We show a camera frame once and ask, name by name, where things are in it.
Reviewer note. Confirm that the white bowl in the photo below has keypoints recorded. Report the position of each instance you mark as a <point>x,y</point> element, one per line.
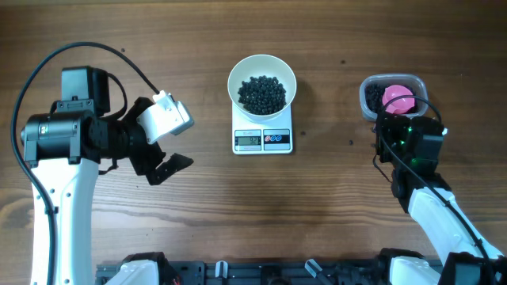
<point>256,66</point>

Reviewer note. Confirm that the pink plastic measuring scoop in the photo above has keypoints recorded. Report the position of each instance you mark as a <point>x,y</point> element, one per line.
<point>398,99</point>

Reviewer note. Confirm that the black beans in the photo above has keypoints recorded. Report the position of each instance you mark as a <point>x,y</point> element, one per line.
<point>262,95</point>

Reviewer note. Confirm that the clear plastic food container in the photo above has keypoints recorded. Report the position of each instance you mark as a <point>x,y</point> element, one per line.
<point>413,82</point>

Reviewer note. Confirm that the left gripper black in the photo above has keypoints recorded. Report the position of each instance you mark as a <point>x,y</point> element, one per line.
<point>167,168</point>

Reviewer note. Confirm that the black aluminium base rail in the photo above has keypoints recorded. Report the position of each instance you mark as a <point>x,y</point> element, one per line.
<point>354,272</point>

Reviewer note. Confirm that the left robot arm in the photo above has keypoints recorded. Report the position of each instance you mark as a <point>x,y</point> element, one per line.
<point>64,149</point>

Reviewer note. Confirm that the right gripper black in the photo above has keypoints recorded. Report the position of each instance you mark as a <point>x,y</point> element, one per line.
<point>394,123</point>

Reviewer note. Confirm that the white digital kitchen scale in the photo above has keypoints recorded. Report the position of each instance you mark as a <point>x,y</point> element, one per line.
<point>261,137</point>

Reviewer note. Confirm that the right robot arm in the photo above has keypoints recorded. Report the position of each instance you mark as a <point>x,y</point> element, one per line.
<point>466,256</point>

